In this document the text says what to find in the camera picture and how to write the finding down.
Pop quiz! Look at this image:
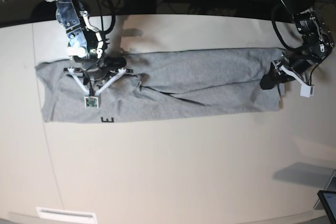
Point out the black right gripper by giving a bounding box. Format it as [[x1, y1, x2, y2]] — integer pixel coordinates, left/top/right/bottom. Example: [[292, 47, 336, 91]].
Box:
[[73, 56, 127, 87]]

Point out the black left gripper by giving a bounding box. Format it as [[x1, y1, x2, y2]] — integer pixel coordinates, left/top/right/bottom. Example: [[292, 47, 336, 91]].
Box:
[[259, 51, 314, 90]]

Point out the grey T-shirt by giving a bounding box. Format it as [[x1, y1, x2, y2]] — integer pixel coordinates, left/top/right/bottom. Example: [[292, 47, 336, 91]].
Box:
[[36, 48, 283, 123]]

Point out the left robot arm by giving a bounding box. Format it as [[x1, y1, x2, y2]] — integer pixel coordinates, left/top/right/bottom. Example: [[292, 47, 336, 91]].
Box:
[[260, 0, 335, 92]]

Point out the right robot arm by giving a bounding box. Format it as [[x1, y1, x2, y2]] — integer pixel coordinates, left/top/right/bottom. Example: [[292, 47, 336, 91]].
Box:
[[45, 0, 126, 87]]

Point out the tablet screen corner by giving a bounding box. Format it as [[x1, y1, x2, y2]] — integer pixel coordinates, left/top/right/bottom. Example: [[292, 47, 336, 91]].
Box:
[[318, 190, 335, 224]]

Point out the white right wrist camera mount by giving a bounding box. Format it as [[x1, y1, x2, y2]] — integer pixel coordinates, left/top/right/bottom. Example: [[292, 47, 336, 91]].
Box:
[[64, 67, 133, 109]]

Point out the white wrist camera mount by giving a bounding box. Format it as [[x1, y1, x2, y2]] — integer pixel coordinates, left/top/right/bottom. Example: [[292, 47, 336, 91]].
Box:
[[272, 60, 314, 98], [64, 67, 133, 109]]

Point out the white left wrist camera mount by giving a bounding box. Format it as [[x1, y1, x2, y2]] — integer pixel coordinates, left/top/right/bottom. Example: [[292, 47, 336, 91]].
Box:
[[272, 60, 314, 98]]

